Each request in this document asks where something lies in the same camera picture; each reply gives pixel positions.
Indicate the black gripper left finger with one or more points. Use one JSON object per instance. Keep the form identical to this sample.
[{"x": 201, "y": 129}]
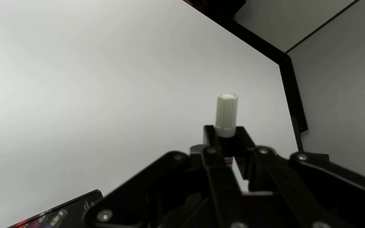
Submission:
[{"x": 222, "y": 185}]

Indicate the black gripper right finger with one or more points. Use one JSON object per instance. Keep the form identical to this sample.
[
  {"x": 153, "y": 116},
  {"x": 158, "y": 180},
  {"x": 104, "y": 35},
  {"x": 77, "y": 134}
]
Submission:
[{"x": 267, "y": 171}]

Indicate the black marker with white cap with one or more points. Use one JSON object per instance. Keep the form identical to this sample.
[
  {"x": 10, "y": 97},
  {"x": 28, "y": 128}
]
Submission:
[{"x": 225, "y": 118}]

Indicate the black side cabinet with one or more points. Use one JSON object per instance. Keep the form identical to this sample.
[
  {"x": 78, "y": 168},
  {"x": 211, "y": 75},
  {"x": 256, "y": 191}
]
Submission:
[{"x": 223, "y": 11}]

